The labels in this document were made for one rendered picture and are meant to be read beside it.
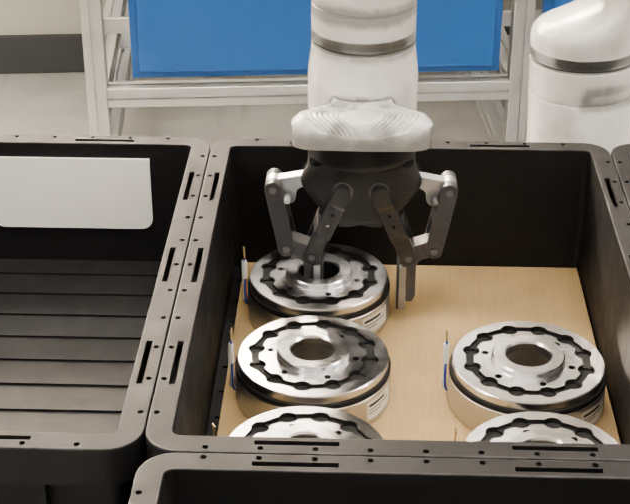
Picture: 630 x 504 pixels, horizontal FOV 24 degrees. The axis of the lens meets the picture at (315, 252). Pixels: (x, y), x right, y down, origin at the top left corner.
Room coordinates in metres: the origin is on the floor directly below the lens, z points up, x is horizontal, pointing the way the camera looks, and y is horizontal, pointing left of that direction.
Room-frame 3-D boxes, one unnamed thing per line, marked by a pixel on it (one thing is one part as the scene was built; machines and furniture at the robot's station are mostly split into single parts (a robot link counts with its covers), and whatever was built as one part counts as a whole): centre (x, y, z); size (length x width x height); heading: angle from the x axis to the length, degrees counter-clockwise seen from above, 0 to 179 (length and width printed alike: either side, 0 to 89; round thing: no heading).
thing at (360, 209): (0.92, -0.03, 0.95); 0.08 x 0.08 x 0.09
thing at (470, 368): (0.81, -0.14, 0.86); 0.10 x 0.10 x 0.01
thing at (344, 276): (0.93, 0.00, 0.86); 0.05 x 0.05 x 0.01
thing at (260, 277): (0.93, 0.00, 0.86); 0.10 x 0.10 x 0.01
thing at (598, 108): (1.17, -0.23, 0.85); 0.09 x 0.09 x 0.17; 85
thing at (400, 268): (0.92, -0.06, 0.86); 0.02 x 0.01 x 0.04; 178
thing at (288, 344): (0.82, 0.00, 0.86); 0.05 x 0.05 x 0.01
